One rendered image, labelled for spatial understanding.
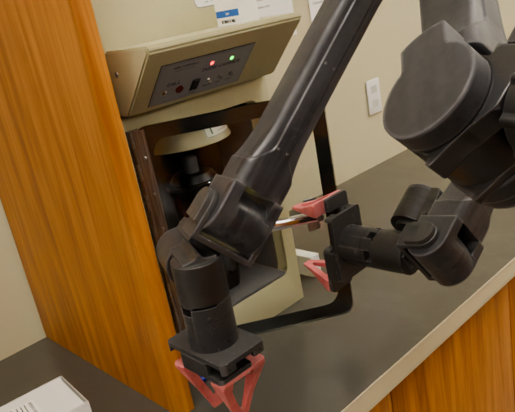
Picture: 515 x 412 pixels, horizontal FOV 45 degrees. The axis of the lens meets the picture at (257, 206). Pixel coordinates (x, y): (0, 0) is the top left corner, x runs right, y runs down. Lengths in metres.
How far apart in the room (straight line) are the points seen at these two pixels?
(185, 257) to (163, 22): 0.48
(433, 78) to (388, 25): 1.81
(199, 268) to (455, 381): 0.80
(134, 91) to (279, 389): 0.53
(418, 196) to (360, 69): 1.26
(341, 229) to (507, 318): 0.69
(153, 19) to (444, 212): 0.54
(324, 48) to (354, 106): 1.40
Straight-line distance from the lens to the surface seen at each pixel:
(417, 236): 0.79
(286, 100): 0.67
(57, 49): 0.92
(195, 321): 0.68
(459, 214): 0.80
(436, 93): 0.42
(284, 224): 0.98
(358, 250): 0.87
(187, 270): 0.65
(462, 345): 1.33
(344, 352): 1.12
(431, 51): 0.45
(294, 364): 1.11
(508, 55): 0.43
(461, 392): 1.38
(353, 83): 2.07
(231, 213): 0.64
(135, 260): 0.93
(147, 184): 1.00
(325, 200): 0.89
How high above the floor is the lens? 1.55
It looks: 18 degrees down
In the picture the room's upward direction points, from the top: 11 degrees counter-clockwise
